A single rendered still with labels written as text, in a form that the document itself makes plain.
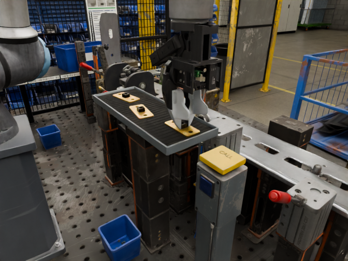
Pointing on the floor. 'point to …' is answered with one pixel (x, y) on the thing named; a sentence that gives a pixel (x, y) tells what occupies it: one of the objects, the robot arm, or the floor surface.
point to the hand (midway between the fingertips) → (182, 120)
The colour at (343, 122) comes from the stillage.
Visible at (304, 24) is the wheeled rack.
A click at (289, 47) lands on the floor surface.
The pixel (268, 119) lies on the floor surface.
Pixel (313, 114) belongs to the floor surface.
